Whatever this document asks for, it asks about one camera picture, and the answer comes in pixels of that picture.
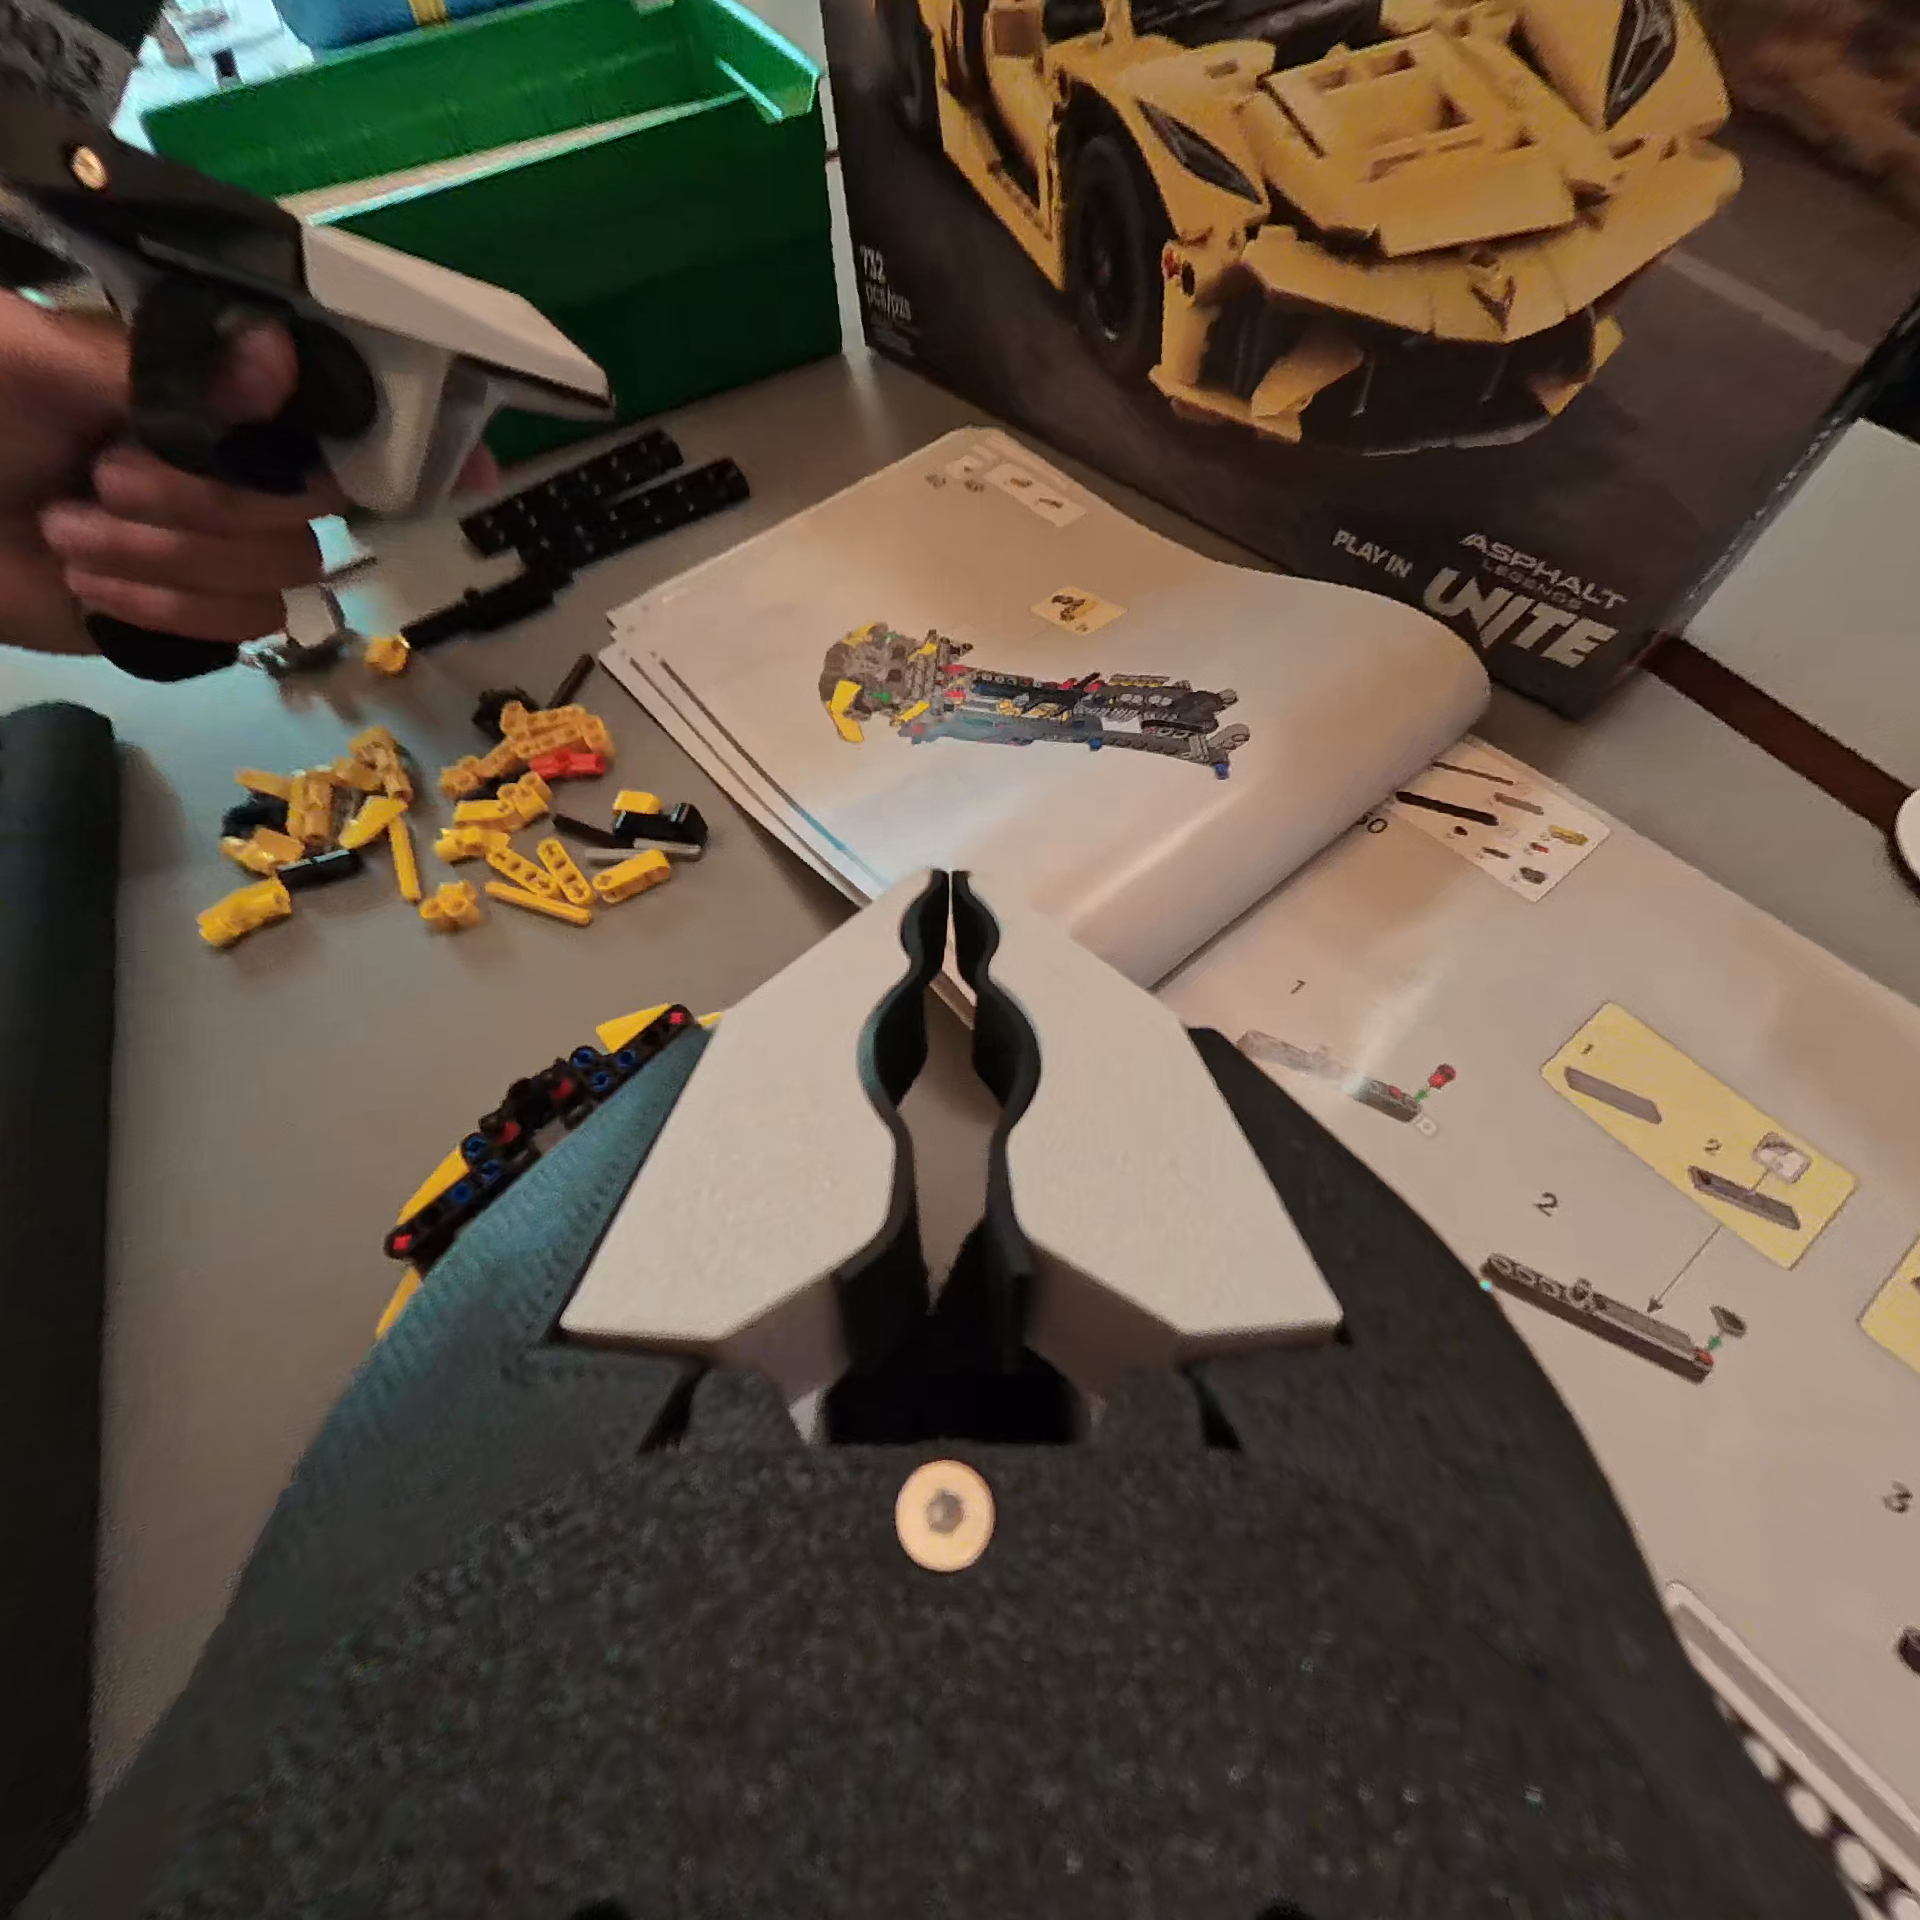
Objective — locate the partly built lego chassis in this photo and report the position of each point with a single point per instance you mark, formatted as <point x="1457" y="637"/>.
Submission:
<point x="510" y="1126"/>

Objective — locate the black long lego beam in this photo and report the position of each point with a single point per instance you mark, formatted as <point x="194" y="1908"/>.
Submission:
<point x="487" y="609"/>

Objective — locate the person's left hand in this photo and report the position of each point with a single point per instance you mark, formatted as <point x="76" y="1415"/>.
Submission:
<point x="89" y="523"/>

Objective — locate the pile of yellow Lego pieces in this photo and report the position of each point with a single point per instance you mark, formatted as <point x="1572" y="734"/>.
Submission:
<point x="496" y="810"/>

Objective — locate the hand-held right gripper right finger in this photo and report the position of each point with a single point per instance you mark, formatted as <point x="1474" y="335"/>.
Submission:
<point x="1172" y="1187"/>

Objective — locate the lego instruction booklet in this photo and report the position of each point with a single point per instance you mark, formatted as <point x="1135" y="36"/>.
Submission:
<point x="1276" y="901"/>

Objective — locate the lego set box yellow car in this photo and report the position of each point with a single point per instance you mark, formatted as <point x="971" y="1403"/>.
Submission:
<point x="1050" y="378"/>

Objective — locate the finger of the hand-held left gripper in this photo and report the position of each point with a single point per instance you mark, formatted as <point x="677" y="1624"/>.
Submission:
<point x="451" y="324"/>

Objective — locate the teal plastic container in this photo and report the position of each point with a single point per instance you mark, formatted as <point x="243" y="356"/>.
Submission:
<point x="390" y="19"/>

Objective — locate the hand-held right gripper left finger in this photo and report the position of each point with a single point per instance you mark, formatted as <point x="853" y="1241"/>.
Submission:
<point x="748" y="1187"/>

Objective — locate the pale grey lego parts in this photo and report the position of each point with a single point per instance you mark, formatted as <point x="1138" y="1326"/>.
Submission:
<point x="309" y="623"/>

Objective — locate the green plastic bin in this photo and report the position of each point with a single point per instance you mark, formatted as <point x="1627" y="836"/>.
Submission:
<point x="600" y="195"/>

